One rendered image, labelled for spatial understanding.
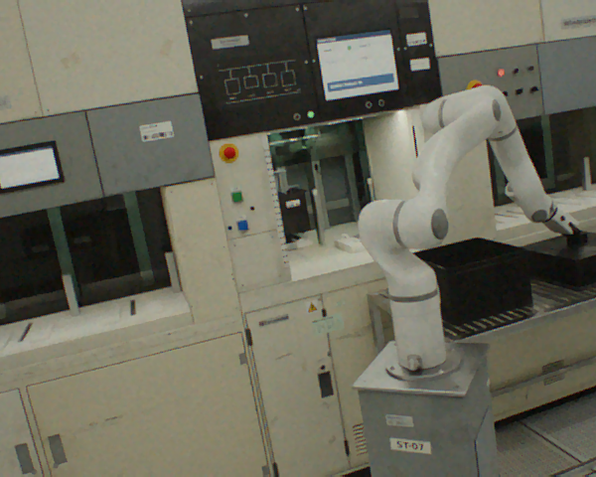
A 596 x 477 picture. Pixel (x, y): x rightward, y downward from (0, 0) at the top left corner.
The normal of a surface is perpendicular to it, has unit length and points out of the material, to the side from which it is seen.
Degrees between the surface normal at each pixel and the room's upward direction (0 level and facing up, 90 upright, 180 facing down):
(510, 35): 90
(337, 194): 90
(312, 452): 90
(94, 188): 90
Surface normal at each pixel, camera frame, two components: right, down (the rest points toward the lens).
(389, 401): -0.47, 0.23
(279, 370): 0.29, 0.12
